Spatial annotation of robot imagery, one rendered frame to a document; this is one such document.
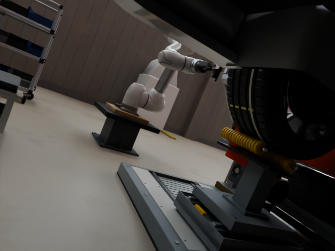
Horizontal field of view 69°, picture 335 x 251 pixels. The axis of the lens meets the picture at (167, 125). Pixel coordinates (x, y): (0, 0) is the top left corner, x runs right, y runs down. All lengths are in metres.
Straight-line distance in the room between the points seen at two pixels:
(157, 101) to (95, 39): 2.57
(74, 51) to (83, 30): 0.38
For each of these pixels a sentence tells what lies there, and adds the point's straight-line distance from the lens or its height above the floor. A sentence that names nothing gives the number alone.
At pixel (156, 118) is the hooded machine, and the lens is 4.26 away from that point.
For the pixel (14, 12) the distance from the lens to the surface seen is 2.72.
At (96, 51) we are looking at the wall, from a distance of 4.57.
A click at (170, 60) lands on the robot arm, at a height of 0.79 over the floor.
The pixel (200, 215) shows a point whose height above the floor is 0.16.
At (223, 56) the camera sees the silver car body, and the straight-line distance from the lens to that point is 0.83.
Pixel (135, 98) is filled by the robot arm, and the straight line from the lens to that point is 2.15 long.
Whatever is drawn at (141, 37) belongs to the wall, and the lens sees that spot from 4.81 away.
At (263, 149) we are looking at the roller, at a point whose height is 0.51.
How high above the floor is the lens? 0.53
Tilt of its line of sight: 5 degrees down
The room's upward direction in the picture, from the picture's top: 23 degrees clockwise
